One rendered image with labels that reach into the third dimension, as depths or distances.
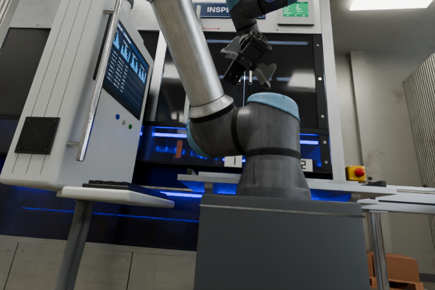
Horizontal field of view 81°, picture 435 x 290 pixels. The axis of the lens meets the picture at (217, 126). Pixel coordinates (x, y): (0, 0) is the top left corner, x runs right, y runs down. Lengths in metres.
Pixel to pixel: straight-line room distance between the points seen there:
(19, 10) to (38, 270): 1.58
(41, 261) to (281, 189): 1.26
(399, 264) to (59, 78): 4.45
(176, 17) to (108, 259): 1.11
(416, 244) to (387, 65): 3.54
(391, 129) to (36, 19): 5.78
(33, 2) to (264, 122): 1.94
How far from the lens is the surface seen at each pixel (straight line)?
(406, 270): 4.66
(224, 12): 1.73
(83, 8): 1.13
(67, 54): 1.03
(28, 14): 2.19
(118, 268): 1.37
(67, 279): 1.25
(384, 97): 6.36
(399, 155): 6.02
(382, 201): 1.55
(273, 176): 0.49
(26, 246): 1.58
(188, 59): 0.57
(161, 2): 0.58
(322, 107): 1.45
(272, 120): 0.53
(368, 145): 5.70
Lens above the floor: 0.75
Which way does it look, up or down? 19 degrees up
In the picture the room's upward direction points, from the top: 4 degrees clockwise
